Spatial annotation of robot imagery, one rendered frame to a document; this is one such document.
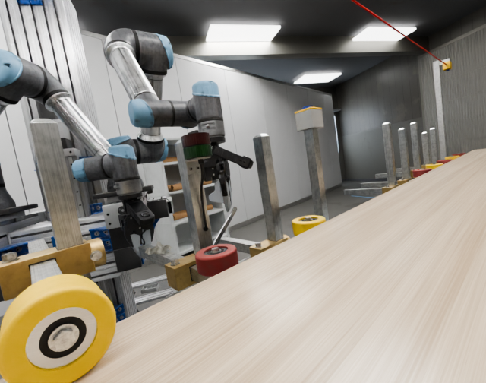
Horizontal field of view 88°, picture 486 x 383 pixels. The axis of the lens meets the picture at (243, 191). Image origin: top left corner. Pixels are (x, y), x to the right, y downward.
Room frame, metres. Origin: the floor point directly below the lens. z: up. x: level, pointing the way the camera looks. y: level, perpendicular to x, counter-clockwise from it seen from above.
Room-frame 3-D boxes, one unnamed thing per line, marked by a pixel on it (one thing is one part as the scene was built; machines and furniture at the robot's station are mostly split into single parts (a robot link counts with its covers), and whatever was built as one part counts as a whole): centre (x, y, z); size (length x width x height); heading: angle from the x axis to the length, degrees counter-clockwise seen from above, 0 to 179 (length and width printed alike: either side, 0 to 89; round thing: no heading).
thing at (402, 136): (1.56, -1.02, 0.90); 0.03 x 0.03 x 0.48; 41
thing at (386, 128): (1.40, -0.83, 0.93); 0.03 x 0.03 x 0.48; 41
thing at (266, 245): (0.73, -0.06, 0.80); 0.13 x 0.06 x 0.05; 131
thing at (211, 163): (0.73, 0.07, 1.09); 0.09 x 0.08 x 0.12; 82
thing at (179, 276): (0.57, 0.13, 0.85); 0.13 x 0.06 x 0.05; 131
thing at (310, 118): (0.92, -0.27, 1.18); 0.07 x 0.07 x 0.08; 41
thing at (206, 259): (0.47, 0.07, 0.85); 0.08 x 0.08 x 0.11
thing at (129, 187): (0.81, 0.36, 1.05); 0.08 x 0.08 x 0.05
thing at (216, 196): (0.71, 0.07, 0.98); 0.06 x 0.03 x 0.09; 82
